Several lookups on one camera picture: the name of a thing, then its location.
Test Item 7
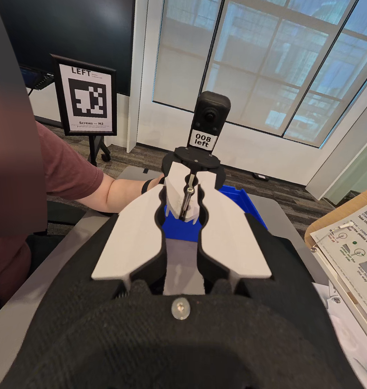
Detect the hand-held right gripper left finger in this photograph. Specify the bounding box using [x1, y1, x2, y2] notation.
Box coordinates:
[91, 183, 167, 289]

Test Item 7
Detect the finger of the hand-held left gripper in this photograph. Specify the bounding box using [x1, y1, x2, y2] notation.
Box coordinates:
[165, 160, 192, 219]
[184, 171, 217, 226]

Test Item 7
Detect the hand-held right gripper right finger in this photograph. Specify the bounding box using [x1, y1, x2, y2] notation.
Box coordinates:
[197, 182, 273, 285]

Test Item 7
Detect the long metal bolt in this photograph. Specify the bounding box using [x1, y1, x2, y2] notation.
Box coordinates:
[180, 187, 194, 219]

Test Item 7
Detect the blue divided plastic bin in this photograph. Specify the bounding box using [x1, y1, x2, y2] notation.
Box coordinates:
[162, 185, 268, 243]

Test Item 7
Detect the person's left forearm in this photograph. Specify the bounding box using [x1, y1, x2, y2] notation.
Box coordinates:
[97, 175, 147, 213]

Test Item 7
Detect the black armrest desk chair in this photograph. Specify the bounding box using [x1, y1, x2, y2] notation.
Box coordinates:
[26, 201, 87, 274]

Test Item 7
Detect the large paned window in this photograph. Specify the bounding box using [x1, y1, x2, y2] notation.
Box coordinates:
[152, 0, 367, 148]

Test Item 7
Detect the black easel stand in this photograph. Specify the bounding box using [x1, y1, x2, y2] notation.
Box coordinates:
[88, 135, 112, 167]

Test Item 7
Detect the person in maroon shirt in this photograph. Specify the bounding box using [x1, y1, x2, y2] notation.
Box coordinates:
[0, 122, 105, 323]

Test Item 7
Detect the instruction board on stand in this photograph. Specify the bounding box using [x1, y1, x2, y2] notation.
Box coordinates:
[305, 184, 367, 244]

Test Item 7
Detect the printed instruction sheet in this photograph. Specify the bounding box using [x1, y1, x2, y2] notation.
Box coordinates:
[310, 205, 367, 307]

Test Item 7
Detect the black framed marker sign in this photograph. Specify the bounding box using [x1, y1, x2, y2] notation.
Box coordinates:
[50, 54, 118, 136]

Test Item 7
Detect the black rolling cart stand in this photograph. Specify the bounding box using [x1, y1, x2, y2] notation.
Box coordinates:
[28, 87, 64, 128]

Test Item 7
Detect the white document stand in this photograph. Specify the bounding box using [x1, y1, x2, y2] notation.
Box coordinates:
[311, 248, 367, 389]

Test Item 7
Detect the small dark touch panel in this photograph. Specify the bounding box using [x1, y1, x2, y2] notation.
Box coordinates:
[19, 65, 55, 91]

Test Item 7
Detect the wire page holder clip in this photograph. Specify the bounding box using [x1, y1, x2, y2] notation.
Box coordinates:
[310, 221, 355, 252]

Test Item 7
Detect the large black wall screen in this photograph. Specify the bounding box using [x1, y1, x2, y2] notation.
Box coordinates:
[0, 0, 135, 95]

